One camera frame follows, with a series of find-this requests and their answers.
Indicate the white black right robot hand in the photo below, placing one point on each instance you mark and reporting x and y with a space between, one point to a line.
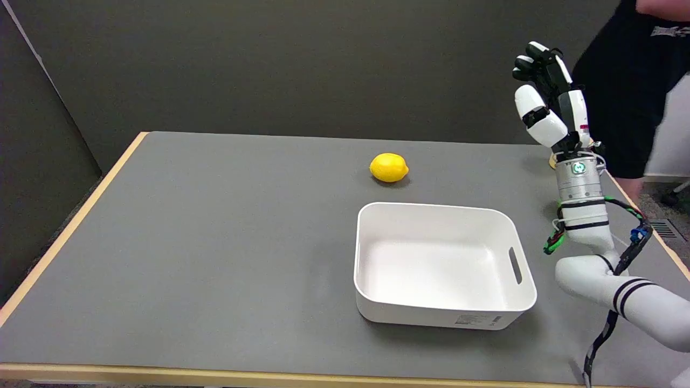
548 114

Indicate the yellow lemon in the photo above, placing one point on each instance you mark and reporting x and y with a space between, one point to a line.
388 167

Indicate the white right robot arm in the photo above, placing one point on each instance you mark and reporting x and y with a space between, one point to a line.
593 253

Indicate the yellow plastic cup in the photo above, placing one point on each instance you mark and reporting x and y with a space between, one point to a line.
553 160

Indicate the person in black clothes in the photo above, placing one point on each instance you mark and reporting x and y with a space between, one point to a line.
628 86

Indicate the black chair base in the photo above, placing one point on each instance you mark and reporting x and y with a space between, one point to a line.
675 195

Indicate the floor vent grille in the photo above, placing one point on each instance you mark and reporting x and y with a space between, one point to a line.
666 229

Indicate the white plastic bin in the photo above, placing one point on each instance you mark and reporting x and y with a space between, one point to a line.
442 265

